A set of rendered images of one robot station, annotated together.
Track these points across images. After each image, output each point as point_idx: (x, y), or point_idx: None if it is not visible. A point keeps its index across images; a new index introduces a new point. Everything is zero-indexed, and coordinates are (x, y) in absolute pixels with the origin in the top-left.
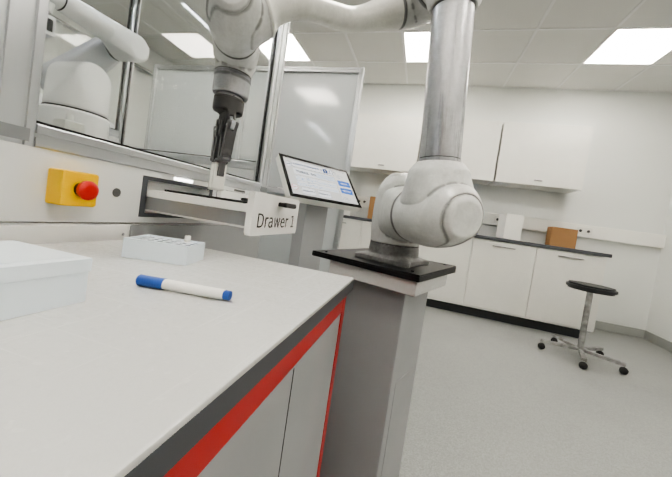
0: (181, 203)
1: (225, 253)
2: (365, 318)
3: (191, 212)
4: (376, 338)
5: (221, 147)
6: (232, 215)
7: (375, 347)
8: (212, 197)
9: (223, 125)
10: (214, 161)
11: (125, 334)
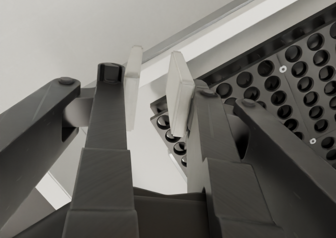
0: None
1: (120, 61)
2: (38, 215)
3: (213, 14)
4: (25, 204)
5: (56, 103)
6: (94, 84)
7: (29, 197)
8: (217, 83)
9: (56, 226)
10: (108, 62)
11: None
